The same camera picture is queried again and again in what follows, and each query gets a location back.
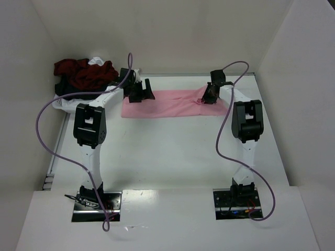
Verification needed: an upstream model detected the pink t shirt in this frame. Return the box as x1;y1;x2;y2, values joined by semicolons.
121;86;227;119

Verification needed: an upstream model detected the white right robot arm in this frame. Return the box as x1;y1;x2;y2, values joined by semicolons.
202;70;264;201

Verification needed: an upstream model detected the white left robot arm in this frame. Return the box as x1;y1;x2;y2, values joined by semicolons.
73;68;155;209

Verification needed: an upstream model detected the white t shirt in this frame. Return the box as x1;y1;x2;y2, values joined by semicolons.
88;56;105;66

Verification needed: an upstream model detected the dark red t shirt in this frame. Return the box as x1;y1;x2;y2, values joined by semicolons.
54;59;119;90

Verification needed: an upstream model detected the white plastic laundry basket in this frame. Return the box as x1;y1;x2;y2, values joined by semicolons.
51;95;82;114

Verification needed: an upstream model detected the black t shirt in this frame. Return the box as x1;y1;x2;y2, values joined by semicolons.
54;76;108;100

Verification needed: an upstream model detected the aluminium rail at table edge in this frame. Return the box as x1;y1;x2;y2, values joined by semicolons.
141;73;255;78

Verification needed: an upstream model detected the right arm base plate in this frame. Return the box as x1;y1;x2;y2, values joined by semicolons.
213;189;263;220

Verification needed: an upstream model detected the left side aluminium rail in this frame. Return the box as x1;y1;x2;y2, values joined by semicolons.
42;114;70;191

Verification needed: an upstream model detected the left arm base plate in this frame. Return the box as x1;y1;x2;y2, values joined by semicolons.
71;191;122;223

